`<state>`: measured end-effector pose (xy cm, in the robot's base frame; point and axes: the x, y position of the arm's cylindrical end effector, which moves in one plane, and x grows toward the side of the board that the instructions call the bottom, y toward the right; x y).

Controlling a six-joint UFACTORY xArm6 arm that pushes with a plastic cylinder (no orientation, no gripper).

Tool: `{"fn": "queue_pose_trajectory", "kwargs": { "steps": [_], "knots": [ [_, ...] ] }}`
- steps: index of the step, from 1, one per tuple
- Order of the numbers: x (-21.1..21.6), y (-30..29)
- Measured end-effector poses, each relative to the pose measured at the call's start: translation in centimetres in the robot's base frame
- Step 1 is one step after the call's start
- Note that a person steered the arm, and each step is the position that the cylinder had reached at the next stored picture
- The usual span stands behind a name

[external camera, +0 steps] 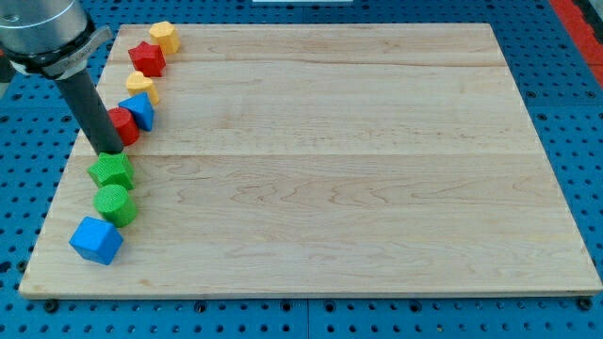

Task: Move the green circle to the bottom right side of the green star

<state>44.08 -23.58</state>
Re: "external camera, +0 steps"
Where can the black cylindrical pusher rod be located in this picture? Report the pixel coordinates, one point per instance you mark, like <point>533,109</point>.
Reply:
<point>90,112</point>

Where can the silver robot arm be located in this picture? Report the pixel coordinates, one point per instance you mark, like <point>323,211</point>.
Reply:
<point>55,39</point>

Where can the red star block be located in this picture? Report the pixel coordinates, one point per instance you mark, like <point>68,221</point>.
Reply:
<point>148,59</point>

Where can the green star block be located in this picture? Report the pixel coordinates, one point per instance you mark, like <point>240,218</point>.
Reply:
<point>112,169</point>

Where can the red cylinder block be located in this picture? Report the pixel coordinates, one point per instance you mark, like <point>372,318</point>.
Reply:
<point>125,124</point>

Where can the yellow heart block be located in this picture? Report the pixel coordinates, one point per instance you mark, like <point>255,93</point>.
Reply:
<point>137,82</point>

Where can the blue triangle block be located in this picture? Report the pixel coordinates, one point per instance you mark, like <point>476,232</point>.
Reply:
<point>141,109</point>

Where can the yellow hexagon block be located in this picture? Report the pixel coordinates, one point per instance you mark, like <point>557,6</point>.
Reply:
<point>166,36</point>

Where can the green cylinder block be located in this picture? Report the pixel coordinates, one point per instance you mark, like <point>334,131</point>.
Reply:
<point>115,205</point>

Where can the blue cube block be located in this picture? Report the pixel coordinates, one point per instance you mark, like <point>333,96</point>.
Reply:
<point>96,240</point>

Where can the wooden board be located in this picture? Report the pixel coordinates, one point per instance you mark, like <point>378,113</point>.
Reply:
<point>357,161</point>

